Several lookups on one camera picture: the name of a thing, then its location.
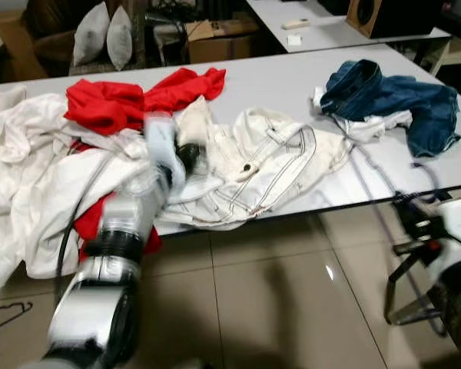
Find dark thin hanger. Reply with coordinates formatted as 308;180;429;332
0;302;33;337

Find cardboard box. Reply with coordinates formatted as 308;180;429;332
186;19;260;64

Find blue denim jeans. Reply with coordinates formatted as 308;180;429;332
320;59;461;158

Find grey table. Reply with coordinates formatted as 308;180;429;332
246;0;452;55
0;44;461;239

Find grey pillow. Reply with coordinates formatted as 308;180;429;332
106;6;134;71
71;2;111;68

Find white crumpled shirt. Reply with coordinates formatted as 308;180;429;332
0;92;177;293

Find white remote control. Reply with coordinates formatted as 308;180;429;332
283;18;312;30

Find brown armchair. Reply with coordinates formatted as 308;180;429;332
19;0;151;78

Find black speaker with wooden front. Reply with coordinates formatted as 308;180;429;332
346;0;427;39

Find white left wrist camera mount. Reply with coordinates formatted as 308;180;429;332
142;110;187;193

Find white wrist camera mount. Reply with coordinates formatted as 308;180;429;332
436;198;461;251
142;110;187;193

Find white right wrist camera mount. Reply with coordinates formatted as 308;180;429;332
436;198;461;251

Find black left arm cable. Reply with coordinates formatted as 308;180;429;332
55;150;116;281

